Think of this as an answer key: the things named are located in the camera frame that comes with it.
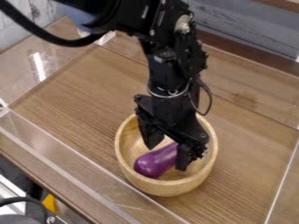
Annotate yellow black machine base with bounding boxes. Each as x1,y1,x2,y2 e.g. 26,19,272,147
0,156,90,224

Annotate clear acrylic corner bracket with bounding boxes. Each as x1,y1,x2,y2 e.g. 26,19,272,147
78,28,117,46

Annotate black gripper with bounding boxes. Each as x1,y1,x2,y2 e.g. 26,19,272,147
135,91,210,172

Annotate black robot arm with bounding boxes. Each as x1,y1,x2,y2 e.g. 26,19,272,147
57,0,210,171

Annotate clear acrylic tray walls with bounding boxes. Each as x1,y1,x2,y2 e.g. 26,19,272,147
0,35,299,224

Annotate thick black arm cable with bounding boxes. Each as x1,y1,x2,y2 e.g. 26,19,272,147
0,0,110,48

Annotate brown wooden bowl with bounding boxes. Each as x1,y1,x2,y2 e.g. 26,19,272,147
115,115,219,197

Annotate purple toy eggplant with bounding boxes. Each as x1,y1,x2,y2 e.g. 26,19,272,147
134,142,178,179

